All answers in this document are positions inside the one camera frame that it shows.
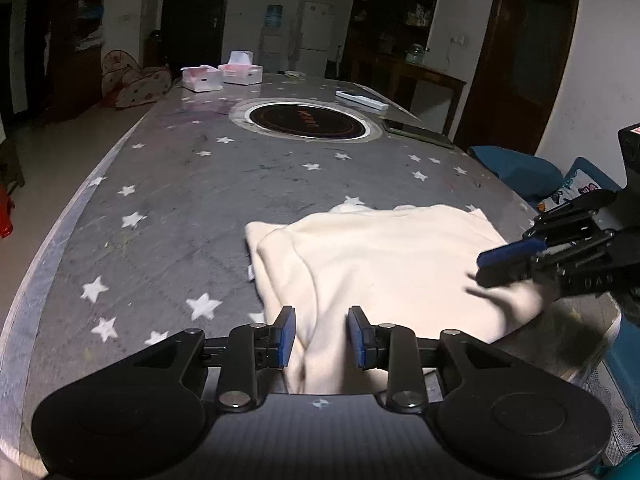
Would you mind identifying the white refrigerator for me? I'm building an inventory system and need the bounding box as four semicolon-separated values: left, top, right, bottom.
298;0;335;76

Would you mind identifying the round built-in induction cooker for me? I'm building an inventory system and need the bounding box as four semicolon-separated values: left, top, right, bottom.
230;97;384;144

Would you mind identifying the person's teal jacket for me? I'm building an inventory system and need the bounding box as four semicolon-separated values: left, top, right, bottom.
592;457;640;480

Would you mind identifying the grey star-printed tablecloth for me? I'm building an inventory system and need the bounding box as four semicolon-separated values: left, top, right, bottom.
0;72;623;480

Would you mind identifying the blue cushion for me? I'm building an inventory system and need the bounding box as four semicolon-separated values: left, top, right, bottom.
467;145;564;204

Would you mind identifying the open pink white box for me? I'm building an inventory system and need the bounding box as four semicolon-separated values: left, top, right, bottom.
181;65;225;93

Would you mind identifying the pink dotted folding hamper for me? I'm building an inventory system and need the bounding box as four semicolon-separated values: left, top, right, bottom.
101;48;174;110

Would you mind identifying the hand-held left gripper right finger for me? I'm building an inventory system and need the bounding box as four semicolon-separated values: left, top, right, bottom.
347;305;506;415

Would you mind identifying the black smartphone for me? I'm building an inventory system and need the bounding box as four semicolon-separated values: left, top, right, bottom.
382;118;454;149

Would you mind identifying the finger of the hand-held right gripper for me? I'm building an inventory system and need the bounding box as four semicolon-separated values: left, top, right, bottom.
521;188;622;244
475;230;618;290

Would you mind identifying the wooden side table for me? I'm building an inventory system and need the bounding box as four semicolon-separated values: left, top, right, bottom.
350;52;467;137

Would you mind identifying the dark open bookshelf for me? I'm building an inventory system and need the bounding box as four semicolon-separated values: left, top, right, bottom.
44;0;110;122

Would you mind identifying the white water dispenser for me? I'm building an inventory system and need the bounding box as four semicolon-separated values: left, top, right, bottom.
259;30;285;74

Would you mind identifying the brown wooden door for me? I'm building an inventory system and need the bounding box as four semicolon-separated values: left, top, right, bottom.
452;0;584;157

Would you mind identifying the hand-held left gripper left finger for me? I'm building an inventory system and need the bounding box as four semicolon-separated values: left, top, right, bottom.
145;305;297;413

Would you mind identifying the wooden shelf cabinet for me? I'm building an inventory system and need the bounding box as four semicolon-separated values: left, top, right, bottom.
345;0;445;86

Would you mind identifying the dark door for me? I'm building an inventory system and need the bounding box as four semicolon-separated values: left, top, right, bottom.
160;0;234;79

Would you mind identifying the pink white tissue box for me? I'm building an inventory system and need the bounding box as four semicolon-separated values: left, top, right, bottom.
218;50;264;86

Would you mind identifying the white remote control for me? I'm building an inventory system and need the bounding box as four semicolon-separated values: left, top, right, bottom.
335;89;389;113

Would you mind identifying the cream sweater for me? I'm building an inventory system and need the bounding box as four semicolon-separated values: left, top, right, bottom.
245;202;546;396

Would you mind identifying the printed cushion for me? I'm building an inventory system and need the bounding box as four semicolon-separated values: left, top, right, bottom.
537;167;602;214

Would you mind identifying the red plastic stool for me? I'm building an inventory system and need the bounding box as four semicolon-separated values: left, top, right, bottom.
0;182;16;239

